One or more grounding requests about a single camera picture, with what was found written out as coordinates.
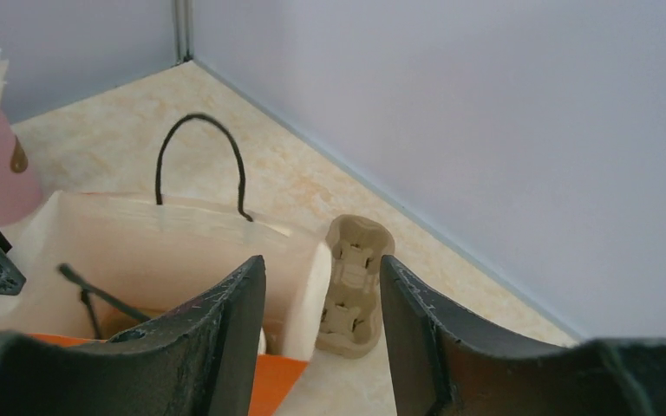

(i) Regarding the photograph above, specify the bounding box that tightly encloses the orange paper bag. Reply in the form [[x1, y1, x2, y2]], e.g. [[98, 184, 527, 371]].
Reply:
[[0, 112, 334, 416]]

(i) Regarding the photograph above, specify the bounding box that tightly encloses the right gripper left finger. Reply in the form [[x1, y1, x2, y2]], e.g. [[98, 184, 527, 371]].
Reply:
[[0, 256, 266, 415]]

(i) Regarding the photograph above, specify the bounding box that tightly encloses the cardboard cup carrier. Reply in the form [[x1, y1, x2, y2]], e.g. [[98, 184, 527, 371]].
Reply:
[[316, 214, 395, 359]]

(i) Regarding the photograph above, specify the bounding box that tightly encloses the pink holder cup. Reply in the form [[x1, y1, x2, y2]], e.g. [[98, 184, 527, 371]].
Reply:
[[0, 111, 43, 226]]

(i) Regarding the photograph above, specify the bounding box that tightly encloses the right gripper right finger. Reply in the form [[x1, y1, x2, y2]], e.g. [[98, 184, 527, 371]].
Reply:
[[380, 255, 666, 415]]

